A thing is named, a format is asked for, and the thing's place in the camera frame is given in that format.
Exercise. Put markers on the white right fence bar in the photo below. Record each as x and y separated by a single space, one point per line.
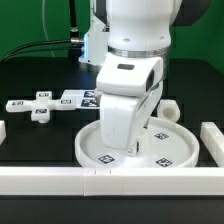
213 139

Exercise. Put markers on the black vertical cable connector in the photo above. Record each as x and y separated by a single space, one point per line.
74 52

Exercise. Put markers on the white fence bar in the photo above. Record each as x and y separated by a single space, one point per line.
2 131
110 182
213 139

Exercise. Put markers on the white marker sheet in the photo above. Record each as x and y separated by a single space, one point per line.
79 99

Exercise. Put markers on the white cross-shaped table base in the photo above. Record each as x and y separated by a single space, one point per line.
41 107

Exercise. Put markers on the white front fence bar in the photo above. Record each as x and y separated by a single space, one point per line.
110 182

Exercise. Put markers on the white left fence bar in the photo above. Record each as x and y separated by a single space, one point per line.
2 131

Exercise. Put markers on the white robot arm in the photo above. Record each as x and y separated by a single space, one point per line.
128 42

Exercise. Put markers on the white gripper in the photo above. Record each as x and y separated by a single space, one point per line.
131 88

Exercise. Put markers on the white round table top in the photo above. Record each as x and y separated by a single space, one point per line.
163 144

